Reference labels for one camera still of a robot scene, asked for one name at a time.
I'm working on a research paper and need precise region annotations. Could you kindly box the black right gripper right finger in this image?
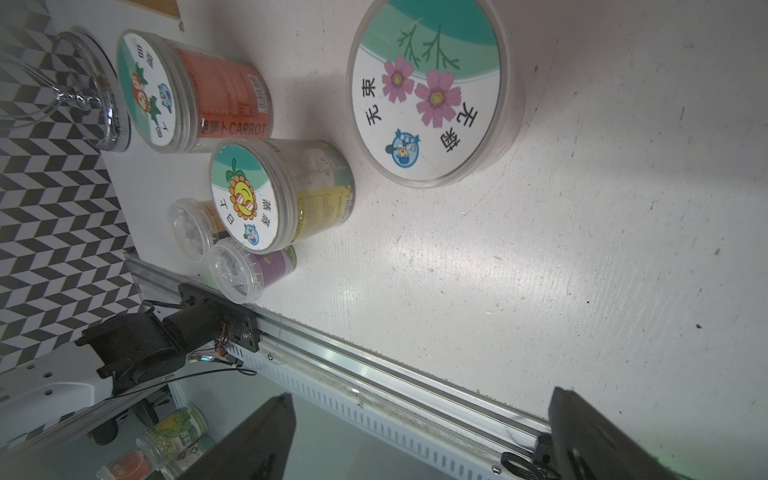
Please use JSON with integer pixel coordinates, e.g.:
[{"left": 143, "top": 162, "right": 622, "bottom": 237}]
[{"left": 548, "top": 387, "right": 679, "bottom": 480}]

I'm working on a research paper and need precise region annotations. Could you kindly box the carrot seed container red label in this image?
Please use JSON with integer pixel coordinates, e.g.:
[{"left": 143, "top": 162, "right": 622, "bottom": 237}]
[{"left": 116, "top": 30, "right": 274, "bottom": 153}]

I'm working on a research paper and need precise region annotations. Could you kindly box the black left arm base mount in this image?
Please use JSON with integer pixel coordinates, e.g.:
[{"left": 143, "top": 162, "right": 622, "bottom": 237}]
[{"left": 75, "top": 283, "right": 260, "bottom": 394}]

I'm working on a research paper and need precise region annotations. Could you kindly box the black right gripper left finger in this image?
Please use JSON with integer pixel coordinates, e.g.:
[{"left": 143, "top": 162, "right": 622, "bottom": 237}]
[{"left": 189, "top": 393, "right": 297, "bottom": 480}]

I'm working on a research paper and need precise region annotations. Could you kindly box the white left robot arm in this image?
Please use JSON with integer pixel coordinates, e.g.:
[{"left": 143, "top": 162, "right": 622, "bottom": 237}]
[{"left": 1, "top": 343, "right": 173, "bottom": 463}]

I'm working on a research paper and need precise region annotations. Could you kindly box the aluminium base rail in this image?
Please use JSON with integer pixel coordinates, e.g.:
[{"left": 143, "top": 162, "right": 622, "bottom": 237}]
[{"left": 125, "top": 251, "right": 559, "bottom": 480}]

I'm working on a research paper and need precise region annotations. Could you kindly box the chrome wire glass rack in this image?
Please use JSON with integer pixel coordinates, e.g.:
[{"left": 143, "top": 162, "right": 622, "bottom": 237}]
[{"left": 1, "top": 26, "right": 131, "bottom": 153}]

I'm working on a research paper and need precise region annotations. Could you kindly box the sunflower seed container yellow label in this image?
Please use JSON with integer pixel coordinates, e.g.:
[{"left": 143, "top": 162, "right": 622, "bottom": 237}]
[{"left": 210, "top": 139, "right": 355, "bottom": 254}]

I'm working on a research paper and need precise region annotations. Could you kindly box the small purple seed jar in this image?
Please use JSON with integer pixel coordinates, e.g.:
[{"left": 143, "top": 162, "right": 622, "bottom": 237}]
[{"left": 207, "top": 238, "right": 297, "bottom": 304}]

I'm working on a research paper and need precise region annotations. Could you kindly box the small clear seed jar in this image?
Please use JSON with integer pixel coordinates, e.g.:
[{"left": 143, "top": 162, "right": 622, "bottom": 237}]
[{"left": 167, "top": 198, "right": 229, "bottom": 263}]

